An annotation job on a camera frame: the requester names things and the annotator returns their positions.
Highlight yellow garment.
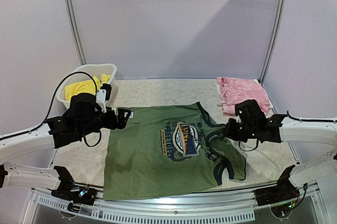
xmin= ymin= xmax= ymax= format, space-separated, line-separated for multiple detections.
xmin=65 ymin=74 xmax=111 ymax=101

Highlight aluminium front rail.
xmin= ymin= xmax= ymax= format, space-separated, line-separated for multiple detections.
xmin=23 ymin=182 xmax=329 ymax=223

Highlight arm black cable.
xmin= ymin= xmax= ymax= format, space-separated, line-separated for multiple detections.
xmin=0 ymin=73 xmax=103 ymax=148
xmin=238 ymin=110 xmax=337 ymax=152

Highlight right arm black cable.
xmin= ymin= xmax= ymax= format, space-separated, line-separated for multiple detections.
xmin=238 ymin=110 xmax=337 ymax=152

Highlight pink folded shorts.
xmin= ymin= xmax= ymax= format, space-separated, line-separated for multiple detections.
xmin=216 ymin=77 xmax=271 ymax=116

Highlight green sleeveless shirt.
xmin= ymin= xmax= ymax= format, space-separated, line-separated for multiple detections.
xmin=103 ymin=102 xmax=246 ymax=201

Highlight left aluminium corner post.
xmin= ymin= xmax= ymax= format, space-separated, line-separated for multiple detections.
xmin=64 ymin=0 xmax=87 ymax=65

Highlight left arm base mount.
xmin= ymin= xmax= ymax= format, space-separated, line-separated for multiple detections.
xmin=51 ymin=166 xmax=97 ymax=213

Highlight aluminium corner post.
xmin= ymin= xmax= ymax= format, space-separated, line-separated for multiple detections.
xmin=64 ymin=0 xmax=87 ymax=65
xmin=259 ymin=0 xmax=285 ymax=85

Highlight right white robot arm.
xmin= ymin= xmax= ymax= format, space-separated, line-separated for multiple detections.
xmin=224 ymin=100 xmax=336 ymax=201

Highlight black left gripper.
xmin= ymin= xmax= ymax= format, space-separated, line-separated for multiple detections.
xmin=78 ymin=107 xmax=131 ymax=138

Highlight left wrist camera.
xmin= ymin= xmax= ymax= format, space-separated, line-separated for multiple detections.
xmin=96 ymin=83 xmax=112 ymax=113

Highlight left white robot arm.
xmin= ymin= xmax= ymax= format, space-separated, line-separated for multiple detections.
xmin=1 ymin=93 xmax=132 ymax=200

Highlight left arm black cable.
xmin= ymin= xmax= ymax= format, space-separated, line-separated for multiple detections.
xmin=0 ymin=73 xmax=103 ymax=148

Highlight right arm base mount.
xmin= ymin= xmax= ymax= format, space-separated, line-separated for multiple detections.
xmin=254 ymin=165 xmax=308 ymax=219

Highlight right aluminium corner post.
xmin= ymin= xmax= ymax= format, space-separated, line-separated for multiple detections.
xmin=259 ymin=0 xmax=285 ymax=85

